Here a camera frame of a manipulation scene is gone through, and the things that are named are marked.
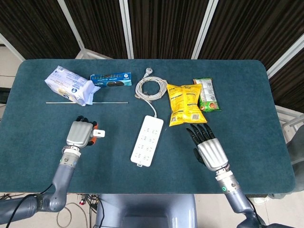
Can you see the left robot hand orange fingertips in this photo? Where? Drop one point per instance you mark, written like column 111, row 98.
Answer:
column 79, row 134

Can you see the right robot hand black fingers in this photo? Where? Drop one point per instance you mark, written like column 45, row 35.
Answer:
column 211, row 152

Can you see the small white plug adapter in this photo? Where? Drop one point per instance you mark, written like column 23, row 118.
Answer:
column 99, row 133

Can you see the white power strip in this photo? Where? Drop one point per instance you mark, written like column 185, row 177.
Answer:
column 147, row 142

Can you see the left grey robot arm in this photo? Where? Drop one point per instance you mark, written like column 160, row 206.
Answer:
column 63, row 178

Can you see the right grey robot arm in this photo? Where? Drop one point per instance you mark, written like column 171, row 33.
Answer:
column 235, row 197

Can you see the thin metal rod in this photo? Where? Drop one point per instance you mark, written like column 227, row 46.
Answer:
column 109, row 102

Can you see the teal table cloth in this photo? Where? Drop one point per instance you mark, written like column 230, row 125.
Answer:
column 47, row 164

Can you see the white blue wipes pack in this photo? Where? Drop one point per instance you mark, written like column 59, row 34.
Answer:
column 69, row 85

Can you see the yellow snack bag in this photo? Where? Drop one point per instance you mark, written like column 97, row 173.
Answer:
column 185, row 104

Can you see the green snack bag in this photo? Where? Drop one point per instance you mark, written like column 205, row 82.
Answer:
column 209, row 97

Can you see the blue cookie box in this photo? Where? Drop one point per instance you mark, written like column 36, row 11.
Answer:
column 111, row 79

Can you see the white metal rack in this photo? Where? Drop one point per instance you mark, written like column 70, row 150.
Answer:
column 288, row 118

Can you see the blue-grey robot torso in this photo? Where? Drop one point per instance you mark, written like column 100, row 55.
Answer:
column 145, row 211

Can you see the dark folding screen partition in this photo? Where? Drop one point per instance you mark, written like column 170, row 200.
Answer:
column 166, row 26

